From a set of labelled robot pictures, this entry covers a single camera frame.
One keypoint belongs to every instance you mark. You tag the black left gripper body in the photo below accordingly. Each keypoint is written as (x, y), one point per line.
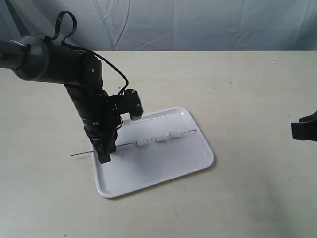
(101, 120)

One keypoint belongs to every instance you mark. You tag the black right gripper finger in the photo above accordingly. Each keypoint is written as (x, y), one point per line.
(306, 128)

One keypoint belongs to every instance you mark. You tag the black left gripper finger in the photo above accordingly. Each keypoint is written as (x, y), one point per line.
(112, 144)
(102, 149)

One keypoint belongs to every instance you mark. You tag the white marshmallow piece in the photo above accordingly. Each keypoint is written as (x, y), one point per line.
(140, 143)
(175, 135)
(161, 138)

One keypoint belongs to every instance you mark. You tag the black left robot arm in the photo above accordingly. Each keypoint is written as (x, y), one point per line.
(80, 71)

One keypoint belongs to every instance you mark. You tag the white rectangular plastic tray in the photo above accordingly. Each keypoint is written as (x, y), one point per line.
(133, 168)

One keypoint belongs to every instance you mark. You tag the grey wrinkled backdrop curtain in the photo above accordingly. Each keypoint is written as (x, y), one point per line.
(169, 25)

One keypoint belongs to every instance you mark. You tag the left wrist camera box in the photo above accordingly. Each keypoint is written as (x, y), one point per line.
(132, 104)

